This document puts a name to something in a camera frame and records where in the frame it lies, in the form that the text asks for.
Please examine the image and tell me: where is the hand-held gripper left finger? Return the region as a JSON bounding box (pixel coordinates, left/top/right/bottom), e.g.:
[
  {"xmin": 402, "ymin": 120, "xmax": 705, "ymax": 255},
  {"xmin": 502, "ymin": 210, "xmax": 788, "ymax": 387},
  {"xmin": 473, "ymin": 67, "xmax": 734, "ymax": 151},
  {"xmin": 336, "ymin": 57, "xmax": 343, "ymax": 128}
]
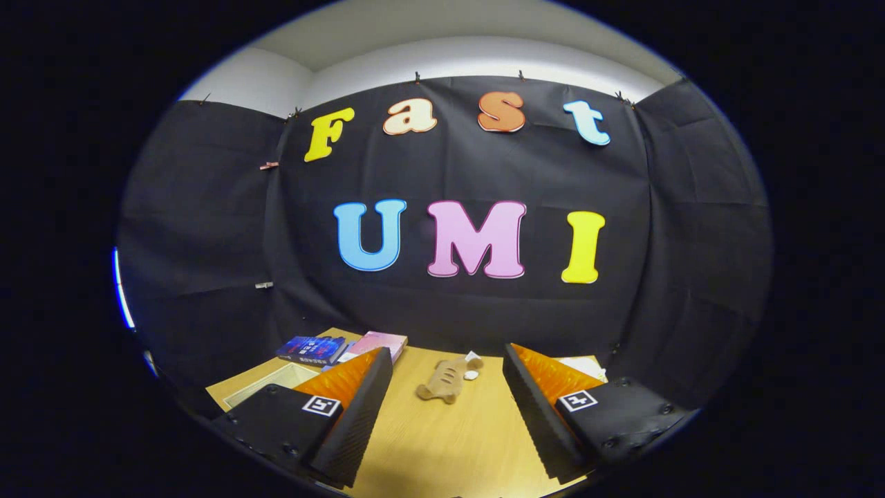
[{"xmin": 211, "ymin": 346, "xmax": 393, "ymax": 488}]

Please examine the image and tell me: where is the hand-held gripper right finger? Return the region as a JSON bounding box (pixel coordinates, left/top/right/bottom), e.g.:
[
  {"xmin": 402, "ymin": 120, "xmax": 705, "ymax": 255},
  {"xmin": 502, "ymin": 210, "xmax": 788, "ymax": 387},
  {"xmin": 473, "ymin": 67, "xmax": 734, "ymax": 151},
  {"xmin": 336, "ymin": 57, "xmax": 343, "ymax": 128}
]
[{"xmin": 503, "ymin": 342, "xmax": 692, "ymax": 485}]

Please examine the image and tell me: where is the green fabric storage box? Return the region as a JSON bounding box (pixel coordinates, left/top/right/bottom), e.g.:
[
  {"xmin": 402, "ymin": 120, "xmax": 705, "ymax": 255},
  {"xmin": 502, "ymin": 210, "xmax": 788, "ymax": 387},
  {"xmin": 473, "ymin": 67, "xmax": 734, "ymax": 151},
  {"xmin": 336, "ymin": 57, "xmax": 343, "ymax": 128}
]
[{"xmin": 206, "ymin": 361, "xmax": 323, "ymax": 413}]

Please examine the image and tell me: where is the white plush toy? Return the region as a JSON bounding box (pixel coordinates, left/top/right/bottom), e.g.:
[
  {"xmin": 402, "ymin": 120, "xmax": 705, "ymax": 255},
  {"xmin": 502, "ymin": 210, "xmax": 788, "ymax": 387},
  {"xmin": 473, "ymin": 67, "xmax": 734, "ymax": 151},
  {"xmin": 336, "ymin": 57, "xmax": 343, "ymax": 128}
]
[{"xmin": 559, "ymin": 356, "xmax": 608, "ymax": 383}]

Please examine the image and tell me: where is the pink cover book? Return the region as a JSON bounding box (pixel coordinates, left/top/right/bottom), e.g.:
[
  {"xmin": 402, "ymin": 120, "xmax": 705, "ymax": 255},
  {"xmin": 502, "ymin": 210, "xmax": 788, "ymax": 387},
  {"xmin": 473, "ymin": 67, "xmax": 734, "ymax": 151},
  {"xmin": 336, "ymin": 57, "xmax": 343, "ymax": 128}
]
[{"xmin": 339, "ymin": 331, "xmax": 409, "ymax": 365}]

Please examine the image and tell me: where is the dark blue book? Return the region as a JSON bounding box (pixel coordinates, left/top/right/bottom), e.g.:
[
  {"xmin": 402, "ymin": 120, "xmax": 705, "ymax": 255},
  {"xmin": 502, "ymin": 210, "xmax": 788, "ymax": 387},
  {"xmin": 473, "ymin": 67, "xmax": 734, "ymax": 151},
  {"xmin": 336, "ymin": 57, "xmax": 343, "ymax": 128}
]
[{"xmin": 277, "ymin": 335, "xmax": 348, "ymax": 367}]

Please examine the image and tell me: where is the brown plush toy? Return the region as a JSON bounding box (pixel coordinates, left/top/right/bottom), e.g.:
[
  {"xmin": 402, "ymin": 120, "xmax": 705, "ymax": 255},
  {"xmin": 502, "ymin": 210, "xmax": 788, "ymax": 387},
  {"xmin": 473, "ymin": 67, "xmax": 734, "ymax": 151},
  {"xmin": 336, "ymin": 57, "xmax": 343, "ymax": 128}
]
[{"xmin": 416, "ymin": 351, "xmax": 485, "ymax": 405}]

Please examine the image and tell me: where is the black backdrop cloth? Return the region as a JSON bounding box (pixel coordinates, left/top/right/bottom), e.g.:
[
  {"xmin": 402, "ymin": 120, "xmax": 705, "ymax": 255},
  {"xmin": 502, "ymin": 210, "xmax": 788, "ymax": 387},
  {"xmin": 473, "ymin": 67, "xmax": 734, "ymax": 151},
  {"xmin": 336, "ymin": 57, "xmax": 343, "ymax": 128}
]
[{"xmin": 118, "ymin": 75, "xmax": 772, "ymax": 416}]

